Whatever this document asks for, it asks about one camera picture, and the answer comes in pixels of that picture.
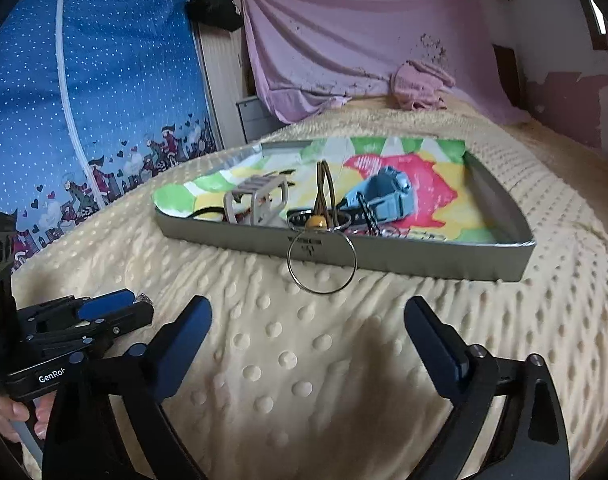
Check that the beige rectangular buckle frame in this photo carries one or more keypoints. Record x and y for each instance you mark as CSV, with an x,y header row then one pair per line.
x,y
257,200

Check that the white tall cabinet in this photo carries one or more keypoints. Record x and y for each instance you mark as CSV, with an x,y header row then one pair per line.
x,y
224,65

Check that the grey metal tray box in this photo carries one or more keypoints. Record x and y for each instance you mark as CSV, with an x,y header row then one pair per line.
x,y
503,260

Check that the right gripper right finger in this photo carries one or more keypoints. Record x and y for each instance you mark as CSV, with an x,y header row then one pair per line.
x,y
529,441

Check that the pink hanging sheet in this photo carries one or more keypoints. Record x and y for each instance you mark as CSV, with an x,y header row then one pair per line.
x,y
310,55

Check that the colourful paper tray liner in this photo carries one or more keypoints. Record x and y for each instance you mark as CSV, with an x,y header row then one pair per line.
x,y
446,207

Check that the person's left hand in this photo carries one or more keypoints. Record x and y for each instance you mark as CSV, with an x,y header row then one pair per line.
x,y
11,411

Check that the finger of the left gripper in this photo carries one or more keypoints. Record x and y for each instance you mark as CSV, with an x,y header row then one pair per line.
x,y
70,310
95,331

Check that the grey bedside drawer cabinet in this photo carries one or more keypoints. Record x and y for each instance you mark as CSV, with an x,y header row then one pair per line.
x,y
256,119

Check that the blue polka dot wardrobe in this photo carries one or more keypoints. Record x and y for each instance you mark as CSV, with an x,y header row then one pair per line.
x,y
96,98

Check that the keyring with brown strap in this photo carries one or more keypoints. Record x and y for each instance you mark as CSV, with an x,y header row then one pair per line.
x,y
318,234

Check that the blue kids smart watch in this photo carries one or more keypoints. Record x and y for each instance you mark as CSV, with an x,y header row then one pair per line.
x,y
385,197

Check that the black hanging bag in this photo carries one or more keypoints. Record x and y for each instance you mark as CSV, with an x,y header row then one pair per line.
x,y
221,14

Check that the crumpled pink towel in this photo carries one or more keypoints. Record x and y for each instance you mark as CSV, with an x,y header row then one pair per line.
x,y
417,85

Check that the cream dotted bed blanket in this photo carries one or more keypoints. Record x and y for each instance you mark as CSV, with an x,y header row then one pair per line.
x,y
294,386

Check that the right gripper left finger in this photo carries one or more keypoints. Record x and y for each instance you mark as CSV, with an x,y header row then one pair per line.
x,y
83,439

